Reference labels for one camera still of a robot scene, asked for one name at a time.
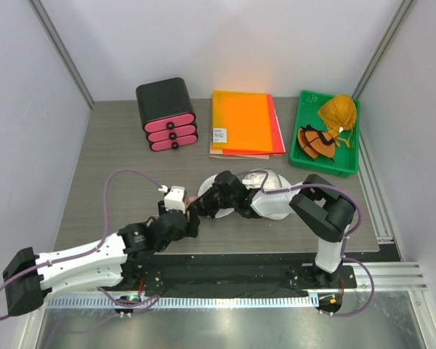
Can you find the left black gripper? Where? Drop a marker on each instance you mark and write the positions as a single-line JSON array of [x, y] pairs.
[[191, 229]]

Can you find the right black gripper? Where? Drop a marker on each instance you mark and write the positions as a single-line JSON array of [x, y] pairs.
[[204, 204]]

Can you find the white mesh laundry bag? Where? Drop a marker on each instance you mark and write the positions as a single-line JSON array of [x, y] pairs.
[[207, 184]]

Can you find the pink bra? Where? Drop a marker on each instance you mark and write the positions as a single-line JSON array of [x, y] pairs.
[[194, 211]]

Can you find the white bra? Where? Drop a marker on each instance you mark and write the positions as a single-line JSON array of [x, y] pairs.
[[266, 179]]

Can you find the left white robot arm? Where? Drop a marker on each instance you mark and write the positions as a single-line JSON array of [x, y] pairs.
[[31, 279]]

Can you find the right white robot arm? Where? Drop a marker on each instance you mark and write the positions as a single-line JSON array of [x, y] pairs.
[[328, 211]]

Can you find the mustard orange bra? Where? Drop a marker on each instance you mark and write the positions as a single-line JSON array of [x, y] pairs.
[[339, 115]]

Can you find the orange folder stack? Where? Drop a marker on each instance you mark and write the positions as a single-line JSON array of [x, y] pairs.
[[245, 125]]

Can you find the black pink drawer box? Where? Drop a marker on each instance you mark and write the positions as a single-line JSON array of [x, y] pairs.
[[166, 114]]

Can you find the green plastic bin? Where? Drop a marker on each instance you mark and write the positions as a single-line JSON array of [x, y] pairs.
[[345, 162]]

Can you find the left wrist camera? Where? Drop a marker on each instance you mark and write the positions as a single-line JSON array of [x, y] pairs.
[[174, 198]]

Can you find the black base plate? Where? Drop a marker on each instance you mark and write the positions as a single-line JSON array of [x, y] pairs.
[[293, 270]]

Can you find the white slotted cable duct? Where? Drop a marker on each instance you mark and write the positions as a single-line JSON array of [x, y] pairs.
[[98, 301]]

